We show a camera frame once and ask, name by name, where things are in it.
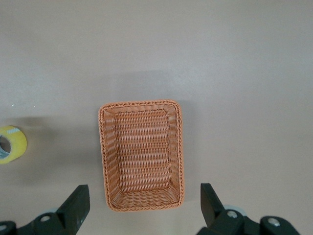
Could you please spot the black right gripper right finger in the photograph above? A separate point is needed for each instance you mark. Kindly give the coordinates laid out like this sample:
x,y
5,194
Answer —
x,y
220,220

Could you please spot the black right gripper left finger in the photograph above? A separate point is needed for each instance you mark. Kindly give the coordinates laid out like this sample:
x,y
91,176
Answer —
x,y
66,215

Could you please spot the yellowish clear tape roll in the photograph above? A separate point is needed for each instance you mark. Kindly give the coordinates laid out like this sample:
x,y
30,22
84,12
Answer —
x,y
18,144

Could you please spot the brown woven deep basket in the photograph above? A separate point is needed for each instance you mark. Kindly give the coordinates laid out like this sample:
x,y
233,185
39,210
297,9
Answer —
x,y
141,151

